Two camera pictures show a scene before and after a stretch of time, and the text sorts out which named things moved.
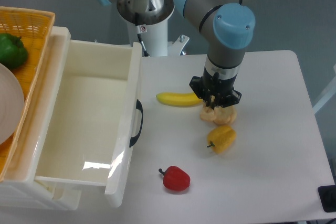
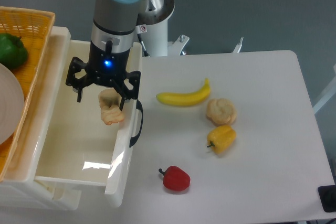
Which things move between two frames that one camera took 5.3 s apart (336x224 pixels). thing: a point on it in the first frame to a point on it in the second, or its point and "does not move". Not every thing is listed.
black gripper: x=222 y=89 to x=105 y=68
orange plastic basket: x=33 y=27 does not move
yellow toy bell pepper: x=220 y=138 does not move
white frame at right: x=329 y=96 does not move
